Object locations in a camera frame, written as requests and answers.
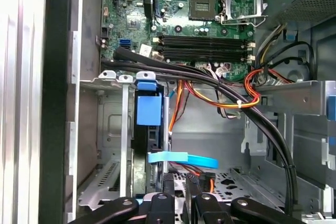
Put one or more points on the black PC case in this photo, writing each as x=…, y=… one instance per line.
x=55, y=77

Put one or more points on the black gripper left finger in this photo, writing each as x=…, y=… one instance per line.
x=162, y=208

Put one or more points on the metal locking lever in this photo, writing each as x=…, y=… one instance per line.
x=244, y=24

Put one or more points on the hard disk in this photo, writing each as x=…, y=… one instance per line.
x=148, y=108

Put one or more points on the metal socket cover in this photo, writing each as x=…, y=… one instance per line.
x=258, y=1

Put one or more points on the green motherboard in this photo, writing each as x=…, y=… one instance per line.
x=173, y=3

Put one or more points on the grey metal disk bay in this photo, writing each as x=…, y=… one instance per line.
x=124, y=129

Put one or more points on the CPU socket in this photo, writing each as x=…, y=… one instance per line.
x=202, y=6

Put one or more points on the black RAM slot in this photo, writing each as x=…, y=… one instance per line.
x=204, y=50
x=204, y=43
x=204, y=38
x=204, y=57

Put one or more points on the grey drive cage blue latch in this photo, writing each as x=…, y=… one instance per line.
x=288, y=93

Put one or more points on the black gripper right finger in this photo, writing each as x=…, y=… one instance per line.
x=207, y=208

